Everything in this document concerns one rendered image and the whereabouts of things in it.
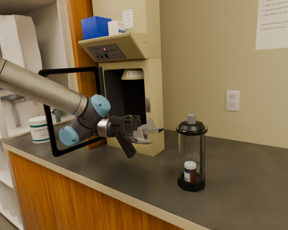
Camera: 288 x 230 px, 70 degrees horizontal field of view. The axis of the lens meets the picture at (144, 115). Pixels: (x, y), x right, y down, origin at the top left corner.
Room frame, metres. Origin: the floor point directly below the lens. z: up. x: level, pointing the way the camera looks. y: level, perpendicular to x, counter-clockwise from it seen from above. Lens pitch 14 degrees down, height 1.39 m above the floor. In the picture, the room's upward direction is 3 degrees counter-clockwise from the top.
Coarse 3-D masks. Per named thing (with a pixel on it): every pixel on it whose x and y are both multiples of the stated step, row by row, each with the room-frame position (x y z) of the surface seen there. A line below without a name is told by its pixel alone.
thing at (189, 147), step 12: (192, 132) 0.63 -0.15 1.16; (180, 144) 0.67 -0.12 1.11; (192, 144) 0.64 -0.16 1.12; (204, 144) 0.66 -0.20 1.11; (180, 156) 0.67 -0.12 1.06; (192, 156) 0.64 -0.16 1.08; (204, 156) 0.66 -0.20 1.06; (180, 168) 0.67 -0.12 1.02; (192, 168) 0.64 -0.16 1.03; (204, 168) 0.66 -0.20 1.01; (192, 180) 0.64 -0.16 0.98
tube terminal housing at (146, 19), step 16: (96, 0) 1.10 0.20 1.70; (112, 0) 1.04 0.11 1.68; (128, 0) 0.99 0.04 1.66; (144, 0) 0.94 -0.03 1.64; (112, 16) 1.05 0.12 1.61; (144, 16) 0.94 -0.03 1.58; (144, 32) 0.94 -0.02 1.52; (160, 48) 1.02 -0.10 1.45; (112, 64) 1.06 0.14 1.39; (128, 64) 1.00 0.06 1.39; (144, 64) 0.95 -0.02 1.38; (160, 64) 1.02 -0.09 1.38; (144, 80) 0.95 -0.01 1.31; (160, 80) 1.01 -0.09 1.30; (160, 96) 1.01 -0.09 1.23; (160, 112) 1.00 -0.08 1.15; (112, 144) 1.10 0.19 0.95; (144, 144) 0.96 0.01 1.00; (160, 144) 0.99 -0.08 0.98
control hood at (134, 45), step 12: (108, 36) 0.91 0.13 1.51; (120, 36) 0.87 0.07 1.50; (132, 36) 0.85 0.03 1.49; (144, 36) 0.92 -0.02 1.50; (84, 48) 1.04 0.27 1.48; (120, 48) 0.93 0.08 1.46; (132, 48) 0.90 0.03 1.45; (144, 48) 0.91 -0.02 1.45; (96, 60) 1.08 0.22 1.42; (108, 60) 1.04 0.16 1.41; (120, 60) 1.02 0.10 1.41
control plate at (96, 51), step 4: (112, 44) 0.93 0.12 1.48; (116, 44) 0.92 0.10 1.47; (88, 48) 1.03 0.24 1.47; (92, 48) 1.01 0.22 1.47; (96, 48) 1.00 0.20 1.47; (100, 48) 0.99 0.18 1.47; (108, 48) 0.96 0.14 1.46; (112, 48) 0.95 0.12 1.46; (116, 48) 0.94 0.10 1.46; (92, 52) 1.04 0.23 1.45; (96, 52) 1.03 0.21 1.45; (100, 52) 1.01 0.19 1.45; (104, 52) 1.00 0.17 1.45; (108, 52) 0.99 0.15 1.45; (112, 52) 0.97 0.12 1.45; (116, 52) 0.96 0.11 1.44; (120, 52) 0.95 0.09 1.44; (96, 56) 1.05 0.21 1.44; (100, 56) 1.04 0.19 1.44; (104, 56) 1.02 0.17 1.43; (108, 56) 1.01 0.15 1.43; (112, 56) 1.00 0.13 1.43; (116, 56) 0.98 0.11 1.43; (120, 56) 0.97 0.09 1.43; (124, 56) 0.96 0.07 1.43; (100, 60) 1.07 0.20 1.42
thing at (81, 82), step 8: (80, 72) 1.02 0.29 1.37; (88, 72) 1.06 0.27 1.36; (56, 80) 0.93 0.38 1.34; (64, 80) 0.96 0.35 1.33; (72, 80) 0.99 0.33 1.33; (80, 80) 1.02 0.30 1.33; (88, 80) 1.05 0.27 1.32; (72, 88) 0.98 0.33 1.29; (80, 88) 1.02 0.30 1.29; (88, 88) 1.05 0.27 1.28; (88, 96) 1.04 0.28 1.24; (64, 112) 0.94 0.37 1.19; (64, 120) 0.94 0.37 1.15; (72, 120) 0.96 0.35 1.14; (56, 128) 0.90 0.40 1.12; (56, 136) 0.90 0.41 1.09; (96, 136) 1.06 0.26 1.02
